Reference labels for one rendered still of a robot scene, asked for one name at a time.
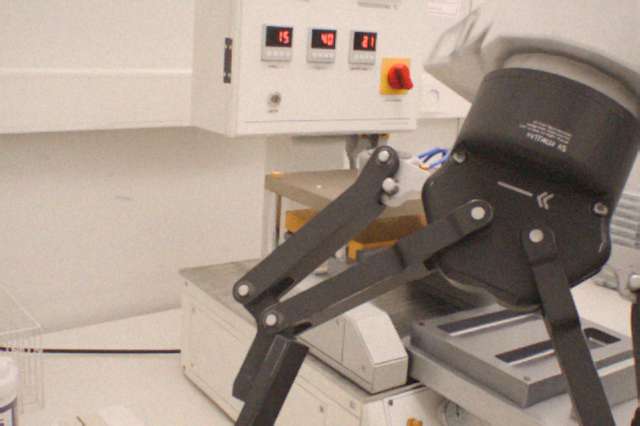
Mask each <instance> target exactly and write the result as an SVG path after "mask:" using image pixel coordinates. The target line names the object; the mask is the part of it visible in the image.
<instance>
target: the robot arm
mask: <svg viewBox="0 0 640 426"><path fill-rule="evenodd" d="M422 63H423V68H424V71H425V72H426V73H428V74H429V75H430V76H432V77H433V78H436V79H437V80H439V81H440V82H441V84H443V85H444V86H446V87H447V88H449V89H450V90H453V91H454V92H455V93H457V94H458V95H460V96H461V97H463V98H464V100H465V101H467V102H468V103H471V104H472V105H471V108H470V110H469V112H467V113H468V114H466V117H465V120H464V122H463V124H462V126H461V128H460V131H459V134H458V136H457V138H456V140H455V143H454V145H453V147H452V149H451V153H450V155H449V157H448V159H447V160H446V162H444V163H443V164H442V165H441V166H440V168H439V169H438V170H437V171H435V172H434V173H433V174H430V173H427V172H425V171H423V170H421V169H419V167H417V166H415V165H413V164H410V163H408V162H406V161H404V160H402V159H401V158H400V157H399V155H398V152H397V150H395V149H394V148H393V147H392V146H390V145H382V146H378V147H377V148H375V149H374V151H373V152H372V155H371V157H370V158H369V160H368V162H367V163H366V165H364V167H363V168H362V171H361V172H360V174H359V176H358V177H357V179H356V181H355V182H354V183H353V185H352V186H351V187H349V188H347V189H346V190H345V191H344V192H343V193H342V194H340V195H339V196H338V197H337V198H336V200H333V201H332V202H331V203H330V204H329V205H327V206H326V207H325V208H324V209H323V210H320V211H319V212H318V214H317V215H316V216H314V217H313V218H312V219H311V220H310V221H308V222H307V223H305V224H304V225H303V226H302V227H300V229H299V230H298V231H297V232H296V233H294V234H293V235H291V236H290V237H289V238H287V239H286V240H285V241H284V243H283V244H281V245H280V246H279V247H278V248H276V249H274V250H273V251H272V252H271V253H270V254H269V255H268V256H267V258H266V259H264V260H263V261H260V262H259V263H258V264H257V265H256V266H254V267H253V268H252V269H251V270H250V271H248V273H246V274H245V275H244V276H243V277H241V278H240V279H239V280H238V281H237V282H236V283H235V284H234V287H233V297H234V299H235V300H236V301H237V302H239V303H240V304H241V305H242V306H243V307H244V308H245V309H247V310H248V311H249V313H250V314H251V315H252V316H253V317H254V320H255V322H256V326H257V330H256V334H255V338H254V340H253V342H252V344H251V346H250V348H249V350H248V354H247V356H246V358H245V360H244V363H242V364H241V366H240V368H239V372H238V374H237V376H236V378H235V380H234V382H233V387H232V397H234V398H236V399H238V400H241V401H243V402H245V404H244V406H243V408H242V411H241V413H240V415H238V417H237V419H236V422H235V424H234V426H274V424H275V422H276V420H277V418H278V416H279V413H280V411H281V409H282V406H283V404H284V402H285V399H286V397H287V395H288V393H289V391H291V389H292V385H293V383H294V381H295V379H296V377H297V375H298V372H299V370H300V367H301V365H302V363H303V361H304V358H305V356H307V354H308V352H309V349H310V347H309V346H307V345H304V344H302V343H300V342H298V341H296V340H297V338H295V337H297V336H299V335H302V333H304V332H305V331H308V330H310V329H312V328H315V327H317V326H319V325H322V324H324V323H326V322H328V321H330V320H332V319H334V317H337V316H339V315H341V314H343V313H345V312H347V311H350V310H353V309H355V308H357V307H359V306H361V305H363V304H365V302H368V301H370V300H372V299H374V298H376V297H378V296H380V295H383V294H385V293H387V292H389V291H391V290H393V289H395V287H398V286H401V285H403V284H405V283H407V282H409V281H411V280H416V279H420V278H423V277H425V276H427V275H430V273H432V272H434V271H436V270H438V269H439V270H440V272H441V274H442V276H443V277H444V278H446V279H447V280H448V281H449V282H450V283H451V285H452V286H455V287H457V288H459V289H462V290H465V291H468V292H475V294H481V293H482V295H486V296H488V297H489V298H490V299H492V300H493V301H494V302H495V303H497V304H498V305H499V306H501V307H504V308H507V309H510V310H512V311H514V312H517V311H531V310H535V309H538V308H539V309H540V312H541V315H542V317H543V321H544V324H545V327H546V330H547V333H548V335H549V337H550V341H551V343H552V346H553V349H554V352H555V355H556V357H557V361H558V364H559V367H560V370H561V373H562V376H563V379H564V382H565V386H566V388H567V391H568V394H569V397H570V400H571V403H572V406H573V409H574V413H575V415H576V418H577V421H578V424H579V426H616V423H615V420H614V417H613V415H612V412H611V409H610V406H609V404H608V401H607V398H606V394H605V392H604V389H603V386H602V383H601V381H600V378H599V375H598V372H597V369H596V366H595V363H594V360H593V358H592V355H591V352H590V349H589V347H588V343H587V340H586V337H585V335H584V332H583V329H582V326H581V321H580V317H579V314H578V311H577V308H576V305H575V301H574V299H573V296H572V293H571V289H573V288H574V287H576V286H578V284H581V283H582V282H584V281H586V280H588V279H589V278H591V277H593V276H595V275H596V274H598V273H599V272H601V271H602V270H603V268H604V270H606V271H609V272H610V273H611V274H612V275H613V276H614V277H616V280H617V285H616V291H617V294H618V295H620V296H619V297H621V298H622V299H624V300H625V301H628V302H631V303H632V305H631V326H630V332H631V341H632V350H633V359H634V367H635V376H636V385H637V393H638V402H639V411H640V250H637V249H634V248H630V247H626V246H622V245H618V244H614V243H612V240H611V233H610V227H611V221H612V219H613V216H614V214H615V210H616V208H617V206H618V203H619V201H620V198H621V196H622V194H623V190H624V188H625V185H626V183H627V181H628V178H629V176H630V173H631V170H632V168H633V165H634V163H635V160H636V158H637V156H638V153H639V151H640V0H486V1H485V2H483V3H482V4H481V5H480V6H478V7H477V8H476V9H474V10H473V11H472V12H471V13H469V14H468V15H467V16H466V17H463V18H462V20H461V21H460V22H458V23H457V24H455V25H453V26H452V27H450V28H448V29H447V30H445V31H443V32H442V33H439V34H437V35H436V36H435V38H434V40H433V41H432V43H431V45H430V48H429V50H428V52H427V54H426V56H425V58H424V60H423V62H422ZM412 196H420V197H421V201H422V206H423V210H424V216H425V220H426V226H424V227H422V229H420V230H418V231H416V232H414V233H412V234H409V235H407V236H405V237H403V238H401V239H399V240H398V241H396V244H394V245H393V246H391V247H390V248H388V249H386V250H384V251H382V252H379V253H377V254H375V255H373V256H371V258H369V259H367V260H364V261H362V262H360V263H358V264H356V265H354V266H352V267H349V268H347V269H345V270H343V271H341V273H339V274H337V275H334V276H332V277H330V278H328V279H326V280H324V281H322V282H319V283H317V284H315V285H313V286H311V288H309V289H307V290H304V291H302V292H300V293H298V294H296V295H294V296H292V297H289V298H287V299H285V300H282V301H280V299H281V298H282V297H283V296H284V295H286V294H287V293H288V292H289V291H290V290H293V289H294V288H295V286H296V285H297V284H299V283H300V282H301V281H302V280H303V279H304V278H307V277H308V276H309V275H310V274H311V273H313V271H314V270H315V269H316V268H317V267H319V266H320V265H322V264H323V263H324V262H326V261H327V260H328V259H329V258H330V256H332V255H333V254H334V253H336V252H337V251H339V250H340V249H341V248H342V247H343V246H345V245H346V244H347V243H348V241H349V240H352V239H353V238H354V237H355V236H356V235H358V234H359V233H360V232H361V231H362V230H364V229H366V227H367V226H368V225H369V224H371V223H372V222H373V221H374V220H375V219H376V218H377V217H378V216H379V215H381V214H382V212H383V211H384V210H385V208H386V207H387V206H390V207H397V206H400V205H402V204H403V203H404V202H405V201H406V200H407V199H409V197H412Z"/></svg>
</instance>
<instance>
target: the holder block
mask: <svg viewBox="0 0 640 426"><path fill-rule="evenodd" d="M579 317H580V321H581V326H582V329H583V332H584V335H585V337H586V340H587V343H588V347H589V349H590V352H591V355H592V358H593V360H594V363H595V366H596V369H597V371H598V369H601V368H604V367H608V366H611V365H614V364H617V363H620V362H623V361H626V360H629V359H632V358H633V350H632V341H631V338H630V337H628V336H626V335H623V334H621V333H618V332H616V330H614V331H613V329H611V328H608V327H606V326H604V325H601V324H599V323H596V322H594V321H591V320H589V319H585V318H583V317H581V316H579ZM410 344H411V345H413V346H415V347H418V348H419V349H421V350H423V351H425V352H427V353H428V354H430V355H432V356H434V357H436V359H438V360H440V361H442V362H444V363H445V364H447V365H449V366H451V367H453V368H454V369H457V370H459V371H461V372H462V373H464V374H466V375H468V376H470V377H471V378H473V379H475V380H478V381H480V382H481V383H483V384H485V385H487V387H488V388H490V389H492V390H494V391H496V392H497V393H499V394H502V395H504V396H505V397H507V398H509V399H511V400H513V401H514V402H516V403H518V404H520V405H522V406H523V407H526V406H530V405H533V404H536V403H539V402H541V401H543V400H544V399H547V398H550V397H554V396H557V395H559V394H562V393H565V392H568V391H567V388H566V386H565V382H564V379H563V376H562V373H561V370H560V367H559V364H558V361H557V357H556V355H555V352H554V349H553V346H552V343H551V341H550V337H549V335H548V333H547V330H546V327H545V324H544V321H543V317H542V315H541V312H540V309H539V308H538V309H535V310H531V311H517V312H514V311H512V310H510V309H507V308H504V307H501V306H499V305H498V304H493V305H489V306H483V307H479V308H474V309H472V310H470V311H464V312H460V313H455V314H451V315H446V316H441V317H437V318H432V319H427V320H422V321H418V323H412V328H411V337H410Z"/></svg>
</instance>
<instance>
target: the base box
mask: <svg viewBox="0 0 640 426"><path fill-rule="evenodd" d="M181 294H182V334H181V370H182V371H183V372H184V373H185V374H186V375H187V376H188V378H189V379H190V380H192V381H193V382H194V383H196V384H197V385H198V386H199V387H200V388H201V389H202V390H203V391H204V392H205V393H206V395H208V396H209V397H210V398H211V399H212V400H213V401H215V402H216V403H217V404H218V405H219V406H220V407H221V408H222V409H224V410H225V411H226V413H227V414H228V415H229V416H230V417H231V418H233V419H234V420H235V421H236V419H237V417H238V415H240V413H241V411H242V408H243V406H244V404H245V402H243V401H241V400H238V399H236V398H234V397H232V387H233V382H234V380H235V378H236V376H237V374H238V372H239V368H240V366H241V364H242V363H244V360H245V358H246V356H247V354H248V350H249V348H250V346H251V344H252V342H253V340H254V338H255V334H256V330H257V329H256V328H254V327H253V326H251V325H250V324H249V323H247V322H246V321H243V320H242V318H241V317H239V316H238V315H236V314H235V313H234V312H232V311H231V310H228V309H227V308H225V307H224V306H223V305H221V303H220V302H218V301H217V300H216V299H213V298H212V297H210V296H209V295H208V294H206V293H205V292H203V291H202V290H200V288H198V287H197V286H195V285H194V284H192V283H191V282H190V281H188V280H187V279H185V278H184V277H183V291H181ZM274 426H387V423H386V418H385V413H384V406H383V401H382V399H381V400H377V401H374V402H370V403H366V404H363V403H362V402H360V401H359V400H357V399H356V398H355V397H352V396H351V395H349V394H348V393H346V392H345V391H344V390H342V389H341V387H339V386H338V385H336V384H334V383H333V382H331V381H330V380H328V379H327V378H326V377H324V376H323V375H320V374H319V373H318V372H316V371H315V370H313V369H312V367H311V366H309V365H308V364H305V363H304V362H303V363H302V365H301V367H300V370H299V372H298V375H297V377H296V379H295V381H294V383H293V385H292V389H291V391H289V393H288V395H287V397H286V399H285V402H284V404H283V406H282V409H281V411H280V413H279V416H278V418H277V420H276V422H275V424H274Z"/></svg>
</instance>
